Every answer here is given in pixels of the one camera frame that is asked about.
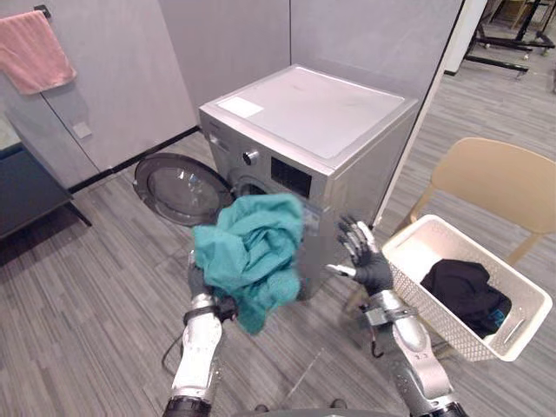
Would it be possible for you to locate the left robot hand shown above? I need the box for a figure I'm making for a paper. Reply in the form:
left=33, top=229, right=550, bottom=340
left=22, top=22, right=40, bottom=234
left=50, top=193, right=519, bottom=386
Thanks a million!
left=186, top=250, right=216, bottom=301

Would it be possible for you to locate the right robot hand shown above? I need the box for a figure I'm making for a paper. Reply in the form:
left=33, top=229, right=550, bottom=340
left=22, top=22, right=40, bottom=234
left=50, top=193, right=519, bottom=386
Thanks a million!
left=325, top=215, right=395, bottom=294

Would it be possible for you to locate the teal towel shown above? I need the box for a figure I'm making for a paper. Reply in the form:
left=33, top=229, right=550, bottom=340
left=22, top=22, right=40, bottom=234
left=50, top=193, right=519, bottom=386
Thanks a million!
left=192, top=192, right=305, bottom=335

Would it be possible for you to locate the round washing machine door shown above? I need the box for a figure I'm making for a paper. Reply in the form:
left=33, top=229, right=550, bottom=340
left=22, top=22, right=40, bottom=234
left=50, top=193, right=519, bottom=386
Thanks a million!
left=133, top=152, right=235, bottom=228

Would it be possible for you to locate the white laundry basket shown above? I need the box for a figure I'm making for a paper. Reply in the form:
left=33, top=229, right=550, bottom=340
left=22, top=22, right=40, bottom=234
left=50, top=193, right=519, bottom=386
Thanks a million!
left=381, top=213, right=553, bottom=362

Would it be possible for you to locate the silver washing machine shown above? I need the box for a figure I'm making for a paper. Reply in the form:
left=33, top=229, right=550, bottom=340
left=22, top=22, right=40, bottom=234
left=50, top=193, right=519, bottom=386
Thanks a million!
left=198, top=63, right=420, bottom=301

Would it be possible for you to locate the black garment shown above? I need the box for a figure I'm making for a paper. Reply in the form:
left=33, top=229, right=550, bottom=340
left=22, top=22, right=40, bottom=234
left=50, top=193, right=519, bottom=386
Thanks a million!
left=420, top=259, right=513, bottom=341

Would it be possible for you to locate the beige plastic chair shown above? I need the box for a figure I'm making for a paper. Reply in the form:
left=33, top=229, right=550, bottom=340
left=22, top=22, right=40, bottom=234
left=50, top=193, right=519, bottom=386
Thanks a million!
left=397, top=136, right=556, bottom=267

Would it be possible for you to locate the white paper sheet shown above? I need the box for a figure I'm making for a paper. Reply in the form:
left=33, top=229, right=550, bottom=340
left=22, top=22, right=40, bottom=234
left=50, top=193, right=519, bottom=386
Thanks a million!
left=215, top=96, right=267, bottom=119

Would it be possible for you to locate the dark blue cabinet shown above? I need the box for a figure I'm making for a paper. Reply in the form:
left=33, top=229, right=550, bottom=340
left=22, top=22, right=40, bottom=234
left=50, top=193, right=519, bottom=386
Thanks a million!
left=0, top=142, right=93, bottom=241

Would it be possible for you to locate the pink towel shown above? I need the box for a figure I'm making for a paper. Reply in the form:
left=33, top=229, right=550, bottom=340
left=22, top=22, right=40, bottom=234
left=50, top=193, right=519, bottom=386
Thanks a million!
left=0, top=10, right=78, bottom=96

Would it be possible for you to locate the black wheeled metal frame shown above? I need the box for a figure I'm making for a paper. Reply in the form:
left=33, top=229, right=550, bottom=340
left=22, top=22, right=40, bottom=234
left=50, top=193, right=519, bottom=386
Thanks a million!
left=464, top=0, right=556, bottom=80

